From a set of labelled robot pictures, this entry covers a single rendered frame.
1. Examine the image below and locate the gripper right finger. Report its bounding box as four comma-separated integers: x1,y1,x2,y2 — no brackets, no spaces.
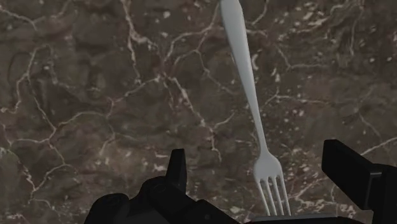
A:
321,139,397,224

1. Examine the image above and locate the white plastic fork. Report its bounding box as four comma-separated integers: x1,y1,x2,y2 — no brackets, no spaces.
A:
219,0,292,217

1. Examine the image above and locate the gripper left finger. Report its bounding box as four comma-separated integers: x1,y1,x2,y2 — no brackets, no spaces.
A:
83,148,240,224

